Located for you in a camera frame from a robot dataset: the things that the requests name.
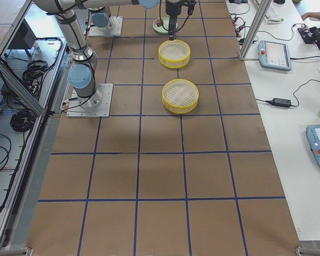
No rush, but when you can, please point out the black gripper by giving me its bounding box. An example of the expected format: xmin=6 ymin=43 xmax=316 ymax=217
xmin=165 ymin=0 xmax=182 ymax=41

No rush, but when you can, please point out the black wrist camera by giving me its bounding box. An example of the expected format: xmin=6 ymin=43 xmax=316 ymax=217
xmin=183 ymin=0 xmax=196 ymax=16

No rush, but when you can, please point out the white keyboard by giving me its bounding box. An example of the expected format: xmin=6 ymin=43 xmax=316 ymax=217
xmin=265 ymin=6 xmax=284 ymax=23

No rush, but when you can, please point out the brown bun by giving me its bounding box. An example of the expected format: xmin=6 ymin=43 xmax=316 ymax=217
xmin=156 ymin=20 xmax=163 ymax=27

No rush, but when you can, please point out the black power adapter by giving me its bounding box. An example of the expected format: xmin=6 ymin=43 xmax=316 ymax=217
xmin=265 ymin=98 xmax=292 ymax=108

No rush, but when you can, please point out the black electronics board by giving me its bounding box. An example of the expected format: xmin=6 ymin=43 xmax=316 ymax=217
xmin=297 ymin=25 xmax=317 ymax=44

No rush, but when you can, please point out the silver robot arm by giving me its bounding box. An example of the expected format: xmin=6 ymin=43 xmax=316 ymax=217
xmin=34 ymin=1 xmax=157 ymax=108
xmin=91 ymin=1 xmax=184 ymax=41

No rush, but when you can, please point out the yellow steamer basket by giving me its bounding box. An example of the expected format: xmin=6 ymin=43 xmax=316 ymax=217
xmin=158 ymin=39 xmax=191 ymax=69
xmin=162 ymin=79 xmax=199 ymax=115

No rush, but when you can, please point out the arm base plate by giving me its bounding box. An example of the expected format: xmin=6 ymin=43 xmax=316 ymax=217
xmin=66 ymin=83 xmax=113 ymax=118
xmin=89 ymin=14 xmax=123 ymax=37

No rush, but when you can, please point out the light green plate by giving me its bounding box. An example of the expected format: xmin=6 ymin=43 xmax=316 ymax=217
xmin=152 ymin=17 xmax=169 ymax=34

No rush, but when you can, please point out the aluminium frame post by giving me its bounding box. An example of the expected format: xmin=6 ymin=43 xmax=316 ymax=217
xmin=239 ymin=0 xmax=271 ymax=61

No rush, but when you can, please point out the person forearm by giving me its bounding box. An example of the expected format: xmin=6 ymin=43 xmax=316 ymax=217
xmin=301 ymin=12 xmax=320 ymax=21

